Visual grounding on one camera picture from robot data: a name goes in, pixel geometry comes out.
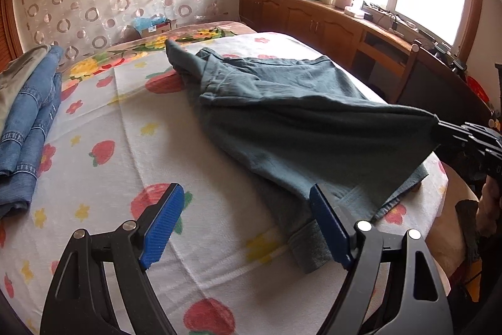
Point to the wooden slatted wardrobe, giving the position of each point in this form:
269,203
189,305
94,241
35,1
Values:
10,25

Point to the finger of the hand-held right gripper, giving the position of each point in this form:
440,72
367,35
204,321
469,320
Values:
459,133
492,162

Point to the grey-green pants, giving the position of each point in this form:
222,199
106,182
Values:
294,123

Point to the long wooden cabinet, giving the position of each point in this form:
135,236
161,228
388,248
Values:
298,17

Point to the small cardboard box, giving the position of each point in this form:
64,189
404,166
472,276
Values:
157,31

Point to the folded beige garment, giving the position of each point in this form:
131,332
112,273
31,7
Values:
11,84

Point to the strawberry print bed sheet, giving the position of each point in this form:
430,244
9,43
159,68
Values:
117,123

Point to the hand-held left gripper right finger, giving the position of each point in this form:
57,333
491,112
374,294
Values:
329,225

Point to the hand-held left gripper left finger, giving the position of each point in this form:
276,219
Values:
162,225

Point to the dark wooden chair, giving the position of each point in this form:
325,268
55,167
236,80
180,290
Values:
435,80

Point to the folded blue jeans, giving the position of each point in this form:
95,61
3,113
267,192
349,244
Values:
27,123

